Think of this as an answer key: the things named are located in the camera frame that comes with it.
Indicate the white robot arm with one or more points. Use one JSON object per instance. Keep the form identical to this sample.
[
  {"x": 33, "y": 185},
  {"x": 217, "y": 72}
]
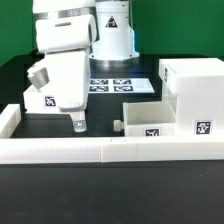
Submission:
[{"x": 73, "y": 34}]

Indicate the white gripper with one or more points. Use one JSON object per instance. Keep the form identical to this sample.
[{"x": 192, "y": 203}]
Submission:
[{"x": 68, "y": 74}]

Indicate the white front drawer with tag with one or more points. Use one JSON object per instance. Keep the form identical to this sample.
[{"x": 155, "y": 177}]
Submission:
[{"x": 146, "y": 119}]

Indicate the white fence wall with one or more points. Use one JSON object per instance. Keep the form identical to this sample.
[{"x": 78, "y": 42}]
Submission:
[
  {"x": 9, "y": 120},
  {"x": 107, "y": 150}
]

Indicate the white drawer cabinet box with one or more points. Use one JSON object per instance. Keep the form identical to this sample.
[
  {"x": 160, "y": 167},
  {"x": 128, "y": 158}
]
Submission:
[{"x": 195, "y": 89}]

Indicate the white left fence wall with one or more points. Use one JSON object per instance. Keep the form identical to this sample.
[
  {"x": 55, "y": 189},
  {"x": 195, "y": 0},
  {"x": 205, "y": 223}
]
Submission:
[{"x": 9, "y": 120}]

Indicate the white plate with fiducial tags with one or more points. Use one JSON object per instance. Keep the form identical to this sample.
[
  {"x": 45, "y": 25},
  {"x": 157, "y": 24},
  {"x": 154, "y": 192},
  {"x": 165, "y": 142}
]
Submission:
[{"x": 122, "y": 85}]

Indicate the white drawer with tag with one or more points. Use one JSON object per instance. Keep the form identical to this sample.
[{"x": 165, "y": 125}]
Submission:
[
  {"x": 39, "y": 101},
  {"x": 146, "y": 119}
]

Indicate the white front fence wall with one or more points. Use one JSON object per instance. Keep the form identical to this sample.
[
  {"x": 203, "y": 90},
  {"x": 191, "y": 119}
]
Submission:
[{"x": 107, "y": 150}]

